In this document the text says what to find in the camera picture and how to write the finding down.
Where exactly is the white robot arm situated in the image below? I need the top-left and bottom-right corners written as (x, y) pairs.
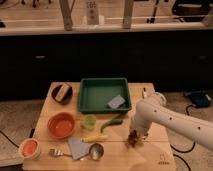
top-left (130, 92), bottom-right (213, 151)

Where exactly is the green chili pepper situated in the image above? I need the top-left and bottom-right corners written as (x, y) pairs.
top-left (100, 119), bottom-right (123, 133)

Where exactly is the grey sponge in tray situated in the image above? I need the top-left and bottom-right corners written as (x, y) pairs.
top-left (107, 95), bottom-right (125, 109)

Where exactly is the metal measuring cup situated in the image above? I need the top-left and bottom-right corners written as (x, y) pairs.
top-left (82, 143), bottom-right (104, 161)

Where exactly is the small green cup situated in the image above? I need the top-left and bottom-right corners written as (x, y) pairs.
top-left (82, 115), bottom-right (96, 130)

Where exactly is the green plastic tray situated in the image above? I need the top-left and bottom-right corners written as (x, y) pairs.
top-left (78, 78), bottom-right (132, 114)

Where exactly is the grey blue cloth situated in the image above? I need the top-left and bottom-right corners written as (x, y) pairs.
top-left (68, 136), bottom-right (90, 160)

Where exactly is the dark blue floor object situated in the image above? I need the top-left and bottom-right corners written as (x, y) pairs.
top-left (190, 92), bottom-right (211, 108)

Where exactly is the orange bowl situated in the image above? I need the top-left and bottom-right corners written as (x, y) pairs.
top-left (47, 112), bottom-right (76, 139)

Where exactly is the dark brown bowl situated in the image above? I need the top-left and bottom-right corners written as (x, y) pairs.
top-left (51, 83), bottom-right (73, 105)

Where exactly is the metal fork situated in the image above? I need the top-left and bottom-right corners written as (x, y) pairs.
top-left (49, 149), bottom-right (72, 157)

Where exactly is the orange white cup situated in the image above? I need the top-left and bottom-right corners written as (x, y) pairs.
top-left (18, 138), bottom-right (41, 159)

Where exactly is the black cable on floor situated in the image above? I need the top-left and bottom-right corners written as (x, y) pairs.
top-left (170, 103), bottom-right (201, 171)

